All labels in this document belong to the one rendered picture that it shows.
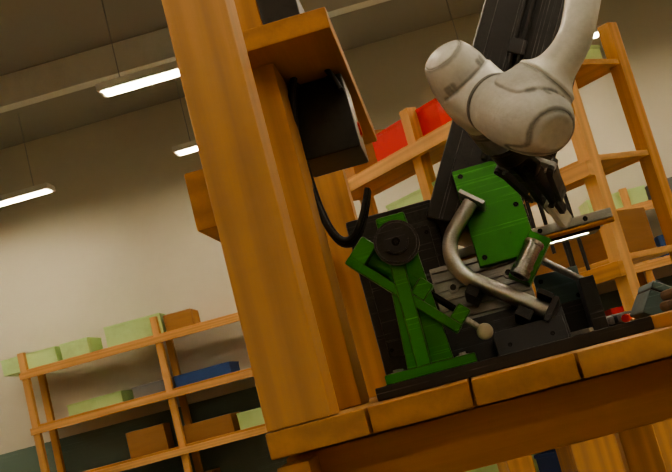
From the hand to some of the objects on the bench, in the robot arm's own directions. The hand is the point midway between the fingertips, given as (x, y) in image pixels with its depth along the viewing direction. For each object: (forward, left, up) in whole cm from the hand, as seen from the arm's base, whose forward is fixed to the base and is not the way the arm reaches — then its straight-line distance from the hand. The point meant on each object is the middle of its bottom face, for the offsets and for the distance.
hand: (558, 211), depth 188 cm
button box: (-14, +1, -26) cm, 29 cm away
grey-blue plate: (-5, -29, -22) cm, 37 cm away
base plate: (+12, -23, -25) cm, 36 cm away
